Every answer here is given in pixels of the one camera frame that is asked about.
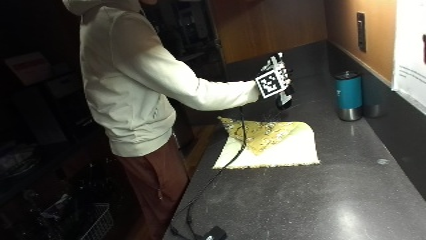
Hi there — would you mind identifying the white cube with black markers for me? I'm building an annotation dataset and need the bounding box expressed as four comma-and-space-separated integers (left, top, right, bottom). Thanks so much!
255, 61, 293, 100

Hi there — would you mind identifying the yellow patterned cloth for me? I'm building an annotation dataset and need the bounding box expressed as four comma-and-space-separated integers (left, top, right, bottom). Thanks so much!
212, 115, 323, 170

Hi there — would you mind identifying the teal steel tumbler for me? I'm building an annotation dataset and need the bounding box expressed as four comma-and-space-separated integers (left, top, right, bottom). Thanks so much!
333, 70, 365, 122

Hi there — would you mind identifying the wooden cabinet panel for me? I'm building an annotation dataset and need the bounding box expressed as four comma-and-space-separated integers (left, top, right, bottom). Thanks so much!
207, 0, 331, 65

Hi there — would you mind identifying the white paper sheet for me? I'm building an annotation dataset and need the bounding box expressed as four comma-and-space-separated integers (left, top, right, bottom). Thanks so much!
391, 0, 426, 116

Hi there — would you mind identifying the the person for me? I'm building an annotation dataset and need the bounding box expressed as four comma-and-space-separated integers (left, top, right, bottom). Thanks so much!
62, 0, 264, 240

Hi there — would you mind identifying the black adapter box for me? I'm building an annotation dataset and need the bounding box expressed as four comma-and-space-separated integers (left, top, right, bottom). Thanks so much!
204, 225, 230, 240

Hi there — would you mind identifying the black cable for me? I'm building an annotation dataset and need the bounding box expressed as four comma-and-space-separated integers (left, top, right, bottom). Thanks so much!
168, 105, 251, 240

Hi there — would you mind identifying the dark wall plate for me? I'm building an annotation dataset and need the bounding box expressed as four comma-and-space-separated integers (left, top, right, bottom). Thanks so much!
356, 11, 369, 53

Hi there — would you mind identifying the wire basket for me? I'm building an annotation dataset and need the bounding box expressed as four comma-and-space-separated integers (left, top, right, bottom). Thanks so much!
39, 202, 116, 240

